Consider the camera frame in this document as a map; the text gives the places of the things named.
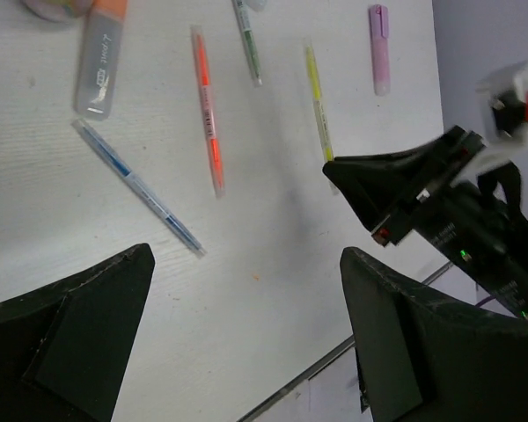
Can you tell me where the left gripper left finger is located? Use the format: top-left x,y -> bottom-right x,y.
0,244 -> 155,421

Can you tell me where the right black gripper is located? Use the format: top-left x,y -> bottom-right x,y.
323,126 -> 528,320

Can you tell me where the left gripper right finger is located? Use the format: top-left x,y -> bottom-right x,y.
340,247 -> 528,421

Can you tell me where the yellow gel pen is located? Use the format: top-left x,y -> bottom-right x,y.
302,37 -> 340,197

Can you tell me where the orange gel pen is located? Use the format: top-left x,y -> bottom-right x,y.
191,25 -> 225,198

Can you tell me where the green gel pen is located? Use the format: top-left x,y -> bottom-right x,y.
232,0 -> 262,86

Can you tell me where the blue gel pen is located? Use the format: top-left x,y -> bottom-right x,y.
72,119 -> 206,257

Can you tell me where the purple highlighter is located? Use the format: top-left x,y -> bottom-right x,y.
369,4 -> 391,96

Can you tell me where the blue-capped lead case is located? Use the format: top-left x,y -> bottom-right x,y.
246,0 -> 268,12

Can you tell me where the orange-capped lead case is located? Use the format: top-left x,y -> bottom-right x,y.
75,0 -> 128,120

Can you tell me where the pink-capped glue bottle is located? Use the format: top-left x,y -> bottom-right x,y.
21,0 -> 94,23

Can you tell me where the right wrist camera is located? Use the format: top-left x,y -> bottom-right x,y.
448,60 -> 528,186

